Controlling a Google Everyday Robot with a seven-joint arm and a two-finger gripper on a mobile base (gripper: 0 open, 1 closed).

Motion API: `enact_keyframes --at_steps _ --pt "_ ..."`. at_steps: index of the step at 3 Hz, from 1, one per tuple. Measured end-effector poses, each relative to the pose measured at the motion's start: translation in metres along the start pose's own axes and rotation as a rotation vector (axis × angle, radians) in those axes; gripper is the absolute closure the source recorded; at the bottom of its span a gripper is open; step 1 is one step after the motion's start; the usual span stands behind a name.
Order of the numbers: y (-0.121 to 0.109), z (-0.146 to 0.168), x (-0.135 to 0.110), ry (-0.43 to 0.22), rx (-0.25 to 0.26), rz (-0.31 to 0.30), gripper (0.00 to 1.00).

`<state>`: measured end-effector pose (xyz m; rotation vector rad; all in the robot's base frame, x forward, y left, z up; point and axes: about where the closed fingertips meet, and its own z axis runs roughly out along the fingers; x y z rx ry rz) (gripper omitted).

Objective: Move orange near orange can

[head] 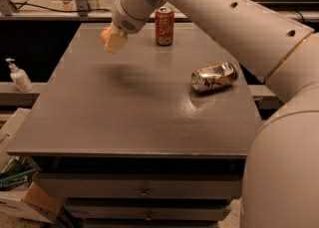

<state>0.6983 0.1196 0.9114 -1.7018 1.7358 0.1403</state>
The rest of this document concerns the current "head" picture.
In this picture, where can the white cardboard box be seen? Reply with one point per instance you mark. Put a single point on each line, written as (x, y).
(19, 195)

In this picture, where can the grey drawer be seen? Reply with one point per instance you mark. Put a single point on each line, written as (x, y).
(150, 210)
(143, 186)

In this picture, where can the green items in box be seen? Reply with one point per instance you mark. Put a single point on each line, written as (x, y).
(17, 172)

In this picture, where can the grey drawer cabinet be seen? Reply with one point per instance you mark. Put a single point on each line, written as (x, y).
(135, 112)

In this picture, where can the white pump soap bottle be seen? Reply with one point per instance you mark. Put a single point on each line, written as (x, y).
(19, 77)

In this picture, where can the top grey drawer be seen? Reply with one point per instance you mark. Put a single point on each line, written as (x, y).
(143, 186)

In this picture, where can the orange fruit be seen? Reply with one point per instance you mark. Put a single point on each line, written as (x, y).
(105, 34)

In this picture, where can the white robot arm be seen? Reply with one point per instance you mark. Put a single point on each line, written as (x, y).
(280, 186)

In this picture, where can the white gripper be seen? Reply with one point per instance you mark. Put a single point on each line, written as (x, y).
(124, 20)

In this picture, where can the upright red soda can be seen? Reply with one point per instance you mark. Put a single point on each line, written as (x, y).
(164, 26)

